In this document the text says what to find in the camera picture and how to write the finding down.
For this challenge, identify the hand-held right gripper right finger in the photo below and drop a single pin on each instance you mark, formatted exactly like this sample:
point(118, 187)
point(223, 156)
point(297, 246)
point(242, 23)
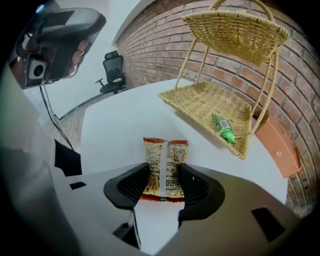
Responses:
point(230, 220)

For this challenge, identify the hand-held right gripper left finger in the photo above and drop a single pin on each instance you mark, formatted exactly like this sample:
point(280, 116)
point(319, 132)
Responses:
point(95, 200)

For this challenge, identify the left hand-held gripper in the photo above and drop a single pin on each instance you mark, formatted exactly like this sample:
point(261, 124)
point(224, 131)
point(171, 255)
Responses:
point(37, 70)

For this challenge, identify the beige snack packet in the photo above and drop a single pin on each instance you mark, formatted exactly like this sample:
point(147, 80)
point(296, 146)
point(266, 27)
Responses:
point(172, 155)

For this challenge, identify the green snack packet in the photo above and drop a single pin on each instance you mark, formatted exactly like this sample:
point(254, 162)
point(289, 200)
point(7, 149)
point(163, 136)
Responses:
point(225, 130)

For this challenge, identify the two-tier wicker basket stand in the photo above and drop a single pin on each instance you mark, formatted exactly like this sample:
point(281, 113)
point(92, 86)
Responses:
point(212, 100)

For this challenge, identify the person's left hand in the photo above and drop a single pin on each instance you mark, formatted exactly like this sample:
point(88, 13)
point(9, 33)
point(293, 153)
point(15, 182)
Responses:
point(78, 55)

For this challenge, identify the ceiling light tube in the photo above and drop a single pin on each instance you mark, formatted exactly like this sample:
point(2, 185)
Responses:
point(40, 8)

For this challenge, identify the black mesh office chair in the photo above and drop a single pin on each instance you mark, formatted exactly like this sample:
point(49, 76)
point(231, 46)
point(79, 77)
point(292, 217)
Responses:
point(113, 72)

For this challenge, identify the orange cardboard box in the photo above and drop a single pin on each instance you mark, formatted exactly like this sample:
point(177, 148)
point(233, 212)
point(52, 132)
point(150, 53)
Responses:
point(280, 150)

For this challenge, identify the person's white shirt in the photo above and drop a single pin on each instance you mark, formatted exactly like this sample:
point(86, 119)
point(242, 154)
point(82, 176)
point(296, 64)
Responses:
point(22, 120)

